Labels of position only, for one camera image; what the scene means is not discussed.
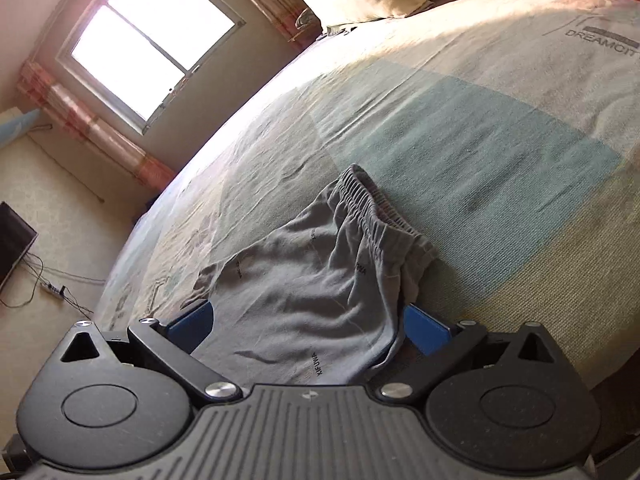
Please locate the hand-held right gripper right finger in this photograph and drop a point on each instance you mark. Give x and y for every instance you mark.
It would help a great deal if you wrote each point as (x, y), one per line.
(425, 332)

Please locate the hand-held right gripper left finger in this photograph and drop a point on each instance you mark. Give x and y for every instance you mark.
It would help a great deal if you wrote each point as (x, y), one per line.
(187, 330)

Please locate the grey pants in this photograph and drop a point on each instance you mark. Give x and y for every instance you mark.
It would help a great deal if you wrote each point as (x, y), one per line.
(310, 285)

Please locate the bed with patchwork sheet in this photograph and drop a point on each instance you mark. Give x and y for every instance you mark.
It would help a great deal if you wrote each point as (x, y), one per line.
(500, 160)

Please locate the pink checked curtain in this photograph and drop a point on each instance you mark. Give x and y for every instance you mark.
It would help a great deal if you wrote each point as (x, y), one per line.
(95, 125)
(270, 0)

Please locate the light blue cloth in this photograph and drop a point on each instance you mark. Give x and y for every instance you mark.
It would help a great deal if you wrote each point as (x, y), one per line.
(17, 127)

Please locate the window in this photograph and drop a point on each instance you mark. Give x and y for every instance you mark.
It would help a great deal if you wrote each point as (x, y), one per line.
(150, 40)

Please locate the small dark patterned object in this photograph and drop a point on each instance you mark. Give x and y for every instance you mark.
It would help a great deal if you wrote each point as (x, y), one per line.
(306, 19)

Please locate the black wall television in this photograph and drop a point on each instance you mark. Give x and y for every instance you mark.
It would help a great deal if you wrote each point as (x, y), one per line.
(15, 245)

